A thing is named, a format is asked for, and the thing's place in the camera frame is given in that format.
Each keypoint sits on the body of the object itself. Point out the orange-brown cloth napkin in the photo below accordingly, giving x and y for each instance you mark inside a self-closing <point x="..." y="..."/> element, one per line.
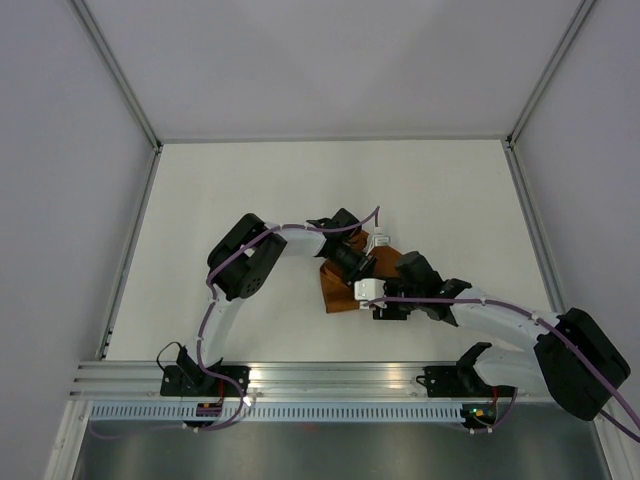
<point x="337" y="296"/>

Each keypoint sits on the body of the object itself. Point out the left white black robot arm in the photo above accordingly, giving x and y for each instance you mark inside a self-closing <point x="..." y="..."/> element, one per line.
<point x="238" y="267"/>

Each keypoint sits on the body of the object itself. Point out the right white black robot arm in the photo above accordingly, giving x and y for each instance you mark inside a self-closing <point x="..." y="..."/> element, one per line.
<point x="565" y="356"/>

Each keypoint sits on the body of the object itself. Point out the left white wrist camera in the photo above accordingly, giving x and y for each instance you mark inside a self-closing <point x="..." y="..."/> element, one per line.
<point x="379" y="238"/>

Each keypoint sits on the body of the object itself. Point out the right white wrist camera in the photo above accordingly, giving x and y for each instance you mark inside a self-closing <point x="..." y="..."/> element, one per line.
<point x="369" y="293"/>

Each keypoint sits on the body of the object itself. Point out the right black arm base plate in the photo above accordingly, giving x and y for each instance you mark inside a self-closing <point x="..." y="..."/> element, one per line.
<point x="449" y="381"/>

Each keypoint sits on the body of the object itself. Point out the left aluminium frame post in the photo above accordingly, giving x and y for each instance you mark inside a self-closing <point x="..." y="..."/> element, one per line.
<point x="98" y="40"/>

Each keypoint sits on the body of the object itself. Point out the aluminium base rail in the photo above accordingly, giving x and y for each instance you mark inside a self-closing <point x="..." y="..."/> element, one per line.
<point x="120" y="380"/>

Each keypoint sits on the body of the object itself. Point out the right aluminium frame post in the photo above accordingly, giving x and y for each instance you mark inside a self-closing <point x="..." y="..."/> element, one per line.
<point x="559" y="54"/>

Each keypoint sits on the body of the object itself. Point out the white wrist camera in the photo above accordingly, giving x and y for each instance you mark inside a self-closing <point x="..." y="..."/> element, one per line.
<point x="369" y="293"/>
<point x="379" y="238"/>

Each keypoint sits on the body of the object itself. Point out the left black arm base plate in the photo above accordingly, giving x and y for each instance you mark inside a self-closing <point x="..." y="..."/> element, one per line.
<point x="175" y="383"/>

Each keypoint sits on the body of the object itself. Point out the white slotted cable duct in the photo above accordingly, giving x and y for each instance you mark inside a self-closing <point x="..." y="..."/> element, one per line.
<point x="421" y="412"/>

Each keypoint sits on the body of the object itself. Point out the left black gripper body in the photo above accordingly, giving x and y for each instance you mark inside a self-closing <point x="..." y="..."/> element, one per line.
<point x="351" y="265"/>

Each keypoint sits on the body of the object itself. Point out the aluminium frame post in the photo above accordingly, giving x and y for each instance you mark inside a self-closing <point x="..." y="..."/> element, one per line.
<point x="98" y="40"/>
<point x="559" y="54"/>

